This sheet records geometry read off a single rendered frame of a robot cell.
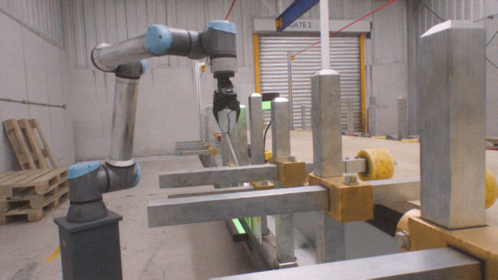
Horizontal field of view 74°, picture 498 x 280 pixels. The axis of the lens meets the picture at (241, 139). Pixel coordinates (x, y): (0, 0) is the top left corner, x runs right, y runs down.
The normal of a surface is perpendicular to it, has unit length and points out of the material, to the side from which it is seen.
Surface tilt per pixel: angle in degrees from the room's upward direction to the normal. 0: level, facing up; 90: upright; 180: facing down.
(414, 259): 0
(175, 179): 90
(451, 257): 0
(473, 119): 90
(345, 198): 90
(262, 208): 90
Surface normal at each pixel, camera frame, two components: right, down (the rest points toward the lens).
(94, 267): 0.67, 0.02
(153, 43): -0.66, 0.08
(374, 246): -0.98, 0.06
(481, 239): -0.04, -1.00
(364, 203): 0.18, 0.06
